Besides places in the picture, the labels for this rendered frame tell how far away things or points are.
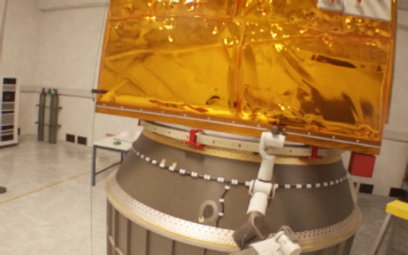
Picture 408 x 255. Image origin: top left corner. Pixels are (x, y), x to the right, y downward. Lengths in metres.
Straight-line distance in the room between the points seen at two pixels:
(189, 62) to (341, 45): 0.93
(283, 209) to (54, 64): 8.98
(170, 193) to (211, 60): 0.83
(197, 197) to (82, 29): 8.15
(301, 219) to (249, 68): 0.95
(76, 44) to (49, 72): 1.35
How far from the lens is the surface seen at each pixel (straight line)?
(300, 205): 1.92
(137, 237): 2.08
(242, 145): 1.82
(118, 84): 2.15
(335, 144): 1.90
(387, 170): 7.95
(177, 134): 1.96
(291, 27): 1.90
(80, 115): 9.28
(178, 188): 1.89
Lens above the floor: 1.97
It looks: 8 degrees down
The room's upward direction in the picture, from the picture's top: 7 degrees clockwise
